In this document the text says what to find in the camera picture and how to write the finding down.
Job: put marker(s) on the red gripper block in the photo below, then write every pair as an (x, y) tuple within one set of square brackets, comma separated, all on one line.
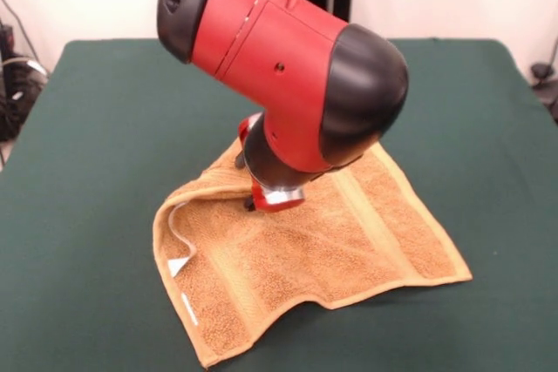
[(261, 203)]

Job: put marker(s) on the tan terry towel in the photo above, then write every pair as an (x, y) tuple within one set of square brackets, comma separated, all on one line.
[(327, 250)]

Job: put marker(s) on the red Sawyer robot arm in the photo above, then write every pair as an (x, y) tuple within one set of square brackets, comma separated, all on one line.
[(283, 62)]

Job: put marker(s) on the dark green table cloth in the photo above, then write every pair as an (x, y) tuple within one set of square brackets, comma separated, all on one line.
[(87, 171)]

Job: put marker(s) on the black stand base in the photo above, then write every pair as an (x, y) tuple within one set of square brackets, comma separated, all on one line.
[(545, 84)]

